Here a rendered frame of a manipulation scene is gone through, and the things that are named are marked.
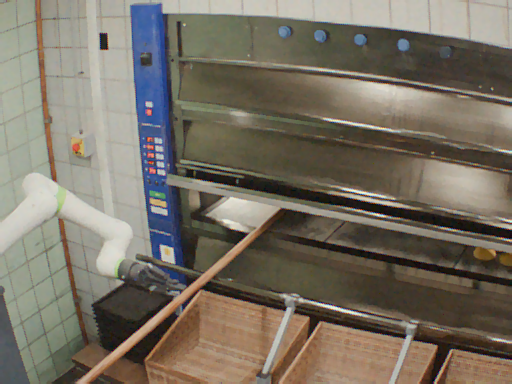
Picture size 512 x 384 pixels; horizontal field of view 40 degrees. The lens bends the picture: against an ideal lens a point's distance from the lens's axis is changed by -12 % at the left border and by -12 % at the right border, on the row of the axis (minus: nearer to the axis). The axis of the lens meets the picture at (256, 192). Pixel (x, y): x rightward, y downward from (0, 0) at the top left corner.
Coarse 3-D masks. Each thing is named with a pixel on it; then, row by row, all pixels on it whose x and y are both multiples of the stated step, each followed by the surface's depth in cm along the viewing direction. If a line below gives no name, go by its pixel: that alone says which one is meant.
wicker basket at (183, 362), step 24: (192, 312) 339; (216, 312) 340; (240, 312) 334; (264, 312) 328; (168, 336) 324; (192, 336) 342; (216, 336) 342; (240, 336) 336; (288, 336) 323; (168, 360) 327; (192, 360) 335; (216, 360) 335; (240, 360) 334; (264, 360) 331; (288, 360) 307
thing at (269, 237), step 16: (192, 224) 336; (208, 224) 331; (224, 224) 329; (240, 224) 328; (256, 240) 320; (272, 240) 316; (288, 240) 312; (304, 240) 312; (320, 256) 306; (336, 256) 302; (352, 256) 298; (368, 256) 295; (384, 256) 294; (400, 272) 288; (416, 272) 284; (432, 272) 280; (448, 272) 278; (464, 272) 276; (480, 288) 270; (496, 288) 266
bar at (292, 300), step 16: (144, 256) 306; (192, 272) 294; (240, 288) 283; (256, 288) 280; (288, 304) 272; (304, 304) 270; (320, 304) 267; (288, 320) 272; (368, 320) 257; (384, 320) 254; (400, 320) 252; (272, 352) 268; (400, 368) 245
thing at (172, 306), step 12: (276, 216) 328; (264, 228) 319; (252, 240) 311; (228, 252) 300; (216, 264) 291; (204, 276) 283; (192, 288) 276; (180, 300) 269; (168, 312) 262; (156, 324) 256; (132, 336) 246; (120, 348) 240; (108, 360) 233; (96, 372) 227
